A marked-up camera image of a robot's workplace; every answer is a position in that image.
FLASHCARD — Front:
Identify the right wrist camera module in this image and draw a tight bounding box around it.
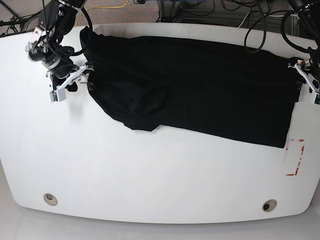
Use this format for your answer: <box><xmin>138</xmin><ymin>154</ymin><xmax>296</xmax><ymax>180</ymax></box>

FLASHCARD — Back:
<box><xmin>49</xmin><ymin>89</ymin><xmax>66</xmax><ymax>103</ymax></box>

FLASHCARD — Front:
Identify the yellow cable on floor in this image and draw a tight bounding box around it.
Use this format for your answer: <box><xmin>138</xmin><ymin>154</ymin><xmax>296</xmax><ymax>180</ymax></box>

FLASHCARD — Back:
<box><xmin>76</xmin><ymin>0</ymin><xmax>130</xmax><ymax>26</ymax></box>

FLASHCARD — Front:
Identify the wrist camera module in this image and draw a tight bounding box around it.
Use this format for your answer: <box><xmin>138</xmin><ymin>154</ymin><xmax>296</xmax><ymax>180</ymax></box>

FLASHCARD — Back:
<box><xmin>49</xmin><ymin>89</ymin><xmax>66</xmax><ymax>103</ymax></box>
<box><xmin>312</xmin><ymin>93</ymin><xmax>320</xmax><ymax>105</ymax></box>

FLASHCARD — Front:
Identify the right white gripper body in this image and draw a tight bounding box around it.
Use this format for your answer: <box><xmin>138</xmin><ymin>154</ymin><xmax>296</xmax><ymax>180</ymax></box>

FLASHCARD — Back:
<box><xmin>45</xmin><ymin>60</ymin><xmax>94</xmax><ymax>91</ymax></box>

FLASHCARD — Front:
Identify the table cable grommet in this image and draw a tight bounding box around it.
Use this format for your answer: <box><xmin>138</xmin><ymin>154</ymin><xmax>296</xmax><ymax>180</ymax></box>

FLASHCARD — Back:
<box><xmin>43</xmin><ymin>193</ymin><xmax>58</xmax><ymax>206</ymax></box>
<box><xmin>262</xmin><ymin>199</ymin><xmax>277</xmax><ymax>213</ymax></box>

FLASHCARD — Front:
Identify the red tape rectangle marker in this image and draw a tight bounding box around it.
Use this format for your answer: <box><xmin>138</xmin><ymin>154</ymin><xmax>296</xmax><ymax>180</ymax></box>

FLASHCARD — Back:
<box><xmin>283</xmin><ymin>139</ymin><xmax>305</xmax><ymax>177</ymax></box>

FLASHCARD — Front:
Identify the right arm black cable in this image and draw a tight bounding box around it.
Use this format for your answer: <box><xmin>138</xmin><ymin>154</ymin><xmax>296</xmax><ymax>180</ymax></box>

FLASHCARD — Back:
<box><xmin>62</xmin><ymin>7</ymin><xmax>92</xmax><ymax>57</ymax></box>

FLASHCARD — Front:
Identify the right table cable grommet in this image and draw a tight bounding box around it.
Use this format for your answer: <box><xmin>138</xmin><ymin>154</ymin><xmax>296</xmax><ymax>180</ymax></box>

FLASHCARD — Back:
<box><xmin>262</xmin><ymin>199</ymin><xmax>277</xmax><ymax>213</ymax></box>

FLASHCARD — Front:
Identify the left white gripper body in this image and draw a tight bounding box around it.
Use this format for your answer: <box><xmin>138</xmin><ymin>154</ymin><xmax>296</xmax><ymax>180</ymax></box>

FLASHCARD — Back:
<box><xmin>288</xmin><ymin>59</ymin><xmax>320</xmax><ymax>94</ymax></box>

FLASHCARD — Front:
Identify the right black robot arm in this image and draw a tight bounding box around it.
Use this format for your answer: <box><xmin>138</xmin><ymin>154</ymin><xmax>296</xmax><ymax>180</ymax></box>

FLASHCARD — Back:
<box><xmin>25</xmin><ymin>0</ymin><xmax>94</xmax><ymax>93</ymax></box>

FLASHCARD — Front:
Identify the black tripod stand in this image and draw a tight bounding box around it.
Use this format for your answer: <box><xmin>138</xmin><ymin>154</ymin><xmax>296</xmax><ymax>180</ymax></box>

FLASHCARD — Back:
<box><xmin>0</xmin><ymin>0</ymin><xmax>41</xmax><ymax>37</ymax></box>

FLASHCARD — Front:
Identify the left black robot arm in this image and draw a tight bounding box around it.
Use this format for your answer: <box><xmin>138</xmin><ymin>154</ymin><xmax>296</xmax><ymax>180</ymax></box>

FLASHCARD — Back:
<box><xmin>280</xmin><ymin>0</ymin><xmax>320</xmax><ymax>82</ymax></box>

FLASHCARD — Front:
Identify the black T-shirt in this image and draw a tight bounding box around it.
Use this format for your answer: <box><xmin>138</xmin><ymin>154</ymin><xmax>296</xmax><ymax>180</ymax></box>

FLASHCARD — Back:
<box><xmin>84</xmin><ymin>33</ymin><xmax>305</xmax><ymax>148</ymax></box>

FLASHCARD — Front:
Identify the left table cable grommet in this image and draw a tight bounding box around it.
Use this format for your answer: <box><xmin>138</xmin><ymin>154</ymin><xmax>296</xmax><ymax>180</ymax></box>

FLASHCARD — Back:
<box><xmin>43</xmin><ymin>193</ymin><xmax>58</xmax><ymax>206</ymax></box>

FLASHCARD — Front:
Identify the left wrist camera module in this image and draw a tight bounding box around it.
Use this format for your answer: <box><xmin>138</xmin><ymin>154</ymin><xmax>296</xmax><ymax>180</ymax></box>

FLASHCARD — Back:
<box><xmin>312</xmin><ymin>93</ymin><xmax>320</xmax><ymax>105</ymax></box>

